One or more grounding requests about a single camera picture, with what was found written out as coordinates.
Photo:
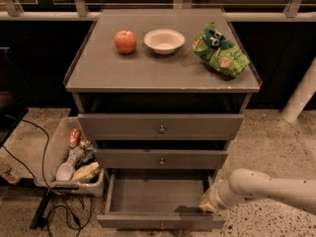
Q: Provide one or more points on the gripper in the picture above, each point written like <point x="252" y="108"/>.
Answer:
<point x="215" y="196"/>

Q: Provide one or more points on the grey bottom drawer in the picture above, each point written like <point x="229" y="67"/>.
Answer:
<point x="158" y="199"/>

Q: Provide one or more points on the grey drawer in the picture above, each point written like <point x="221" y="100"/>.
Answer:
<point x="158" y="199"/>
<point x="160" y="126"/>
<point x="160" y="159"/>

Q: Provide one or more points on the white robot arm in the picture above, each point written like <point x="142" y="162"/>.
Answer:
<point x="245" y="185"/>

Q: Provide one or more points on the grey middle drawer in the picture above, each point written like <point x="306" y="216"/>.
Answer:
<point x="160" y="159"/>

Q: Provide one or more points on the grey drawer cabinet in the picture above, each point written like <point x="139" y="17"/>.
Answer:
<point x="103" y="81"/>

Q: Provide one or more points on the grey top drawer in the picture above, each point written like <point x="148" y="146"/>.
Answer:
<point x="160" y="126"/>

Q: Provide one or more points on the white pillar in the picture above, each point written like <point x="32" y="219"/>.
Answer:
<point x="302" y="94"/>

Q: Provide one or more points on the yellow snack bag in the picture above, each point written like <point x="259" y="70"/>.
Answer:
<point x="86" y="173"/>

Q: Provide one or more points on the dark snack bag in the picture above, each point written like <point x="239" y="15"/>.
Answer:
<point x="88" y="158"/>

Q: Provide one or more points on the red snack packet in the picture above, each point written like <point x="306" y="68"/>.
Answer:
<point x="74" y="137"/>

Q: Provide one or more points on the white plastic bottle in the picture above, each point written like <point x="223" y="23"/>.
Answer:
<point x="66" y="170"/>

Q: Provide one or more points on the green chip bag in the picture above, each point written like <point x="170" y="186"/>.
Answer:
<point x="219" y="53"/>

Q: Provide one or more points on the clear plastic bin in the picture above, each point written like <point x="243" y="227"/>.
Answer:
<point x="56" y="153"/>

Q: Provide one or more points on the white bowl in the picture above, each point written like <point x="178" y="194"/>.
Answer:
<point x="164" y="41"/>

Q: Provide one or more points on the black stand base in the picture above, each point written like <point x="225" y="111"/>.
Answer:
<point x="39" y="221"/>

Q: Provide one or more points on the red apple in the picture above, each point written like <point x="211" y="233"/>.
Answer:
<point x="125" y="42"/>

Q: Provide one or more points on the white railing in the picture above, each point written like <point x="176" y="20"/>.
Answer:
<point x="90" y="10"/>

